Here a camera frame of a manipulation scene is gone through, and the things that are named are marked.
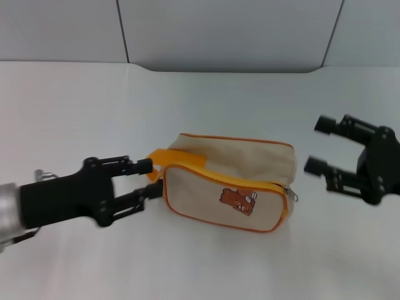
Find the beige bag with orange trim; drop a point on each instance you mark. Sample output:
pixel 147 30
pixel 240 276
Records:
pixel 203 193

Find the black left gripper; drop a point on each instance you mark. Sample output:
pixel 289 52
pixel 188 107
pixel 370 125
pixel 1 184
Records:
pixel 62 200

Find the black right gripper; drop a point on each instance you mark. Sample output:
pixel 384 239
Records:
pixel 381 165

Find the small silver metal fitting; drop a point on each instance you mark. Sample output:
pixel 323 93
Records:
pixel 43 174

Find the white and silver left robot arm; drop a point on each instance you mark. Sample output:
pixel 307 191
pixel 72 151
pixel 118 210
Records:
pixel 7 212

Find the silver zipper pull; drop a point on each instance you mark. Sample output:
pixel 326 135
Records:
pixel 293 195

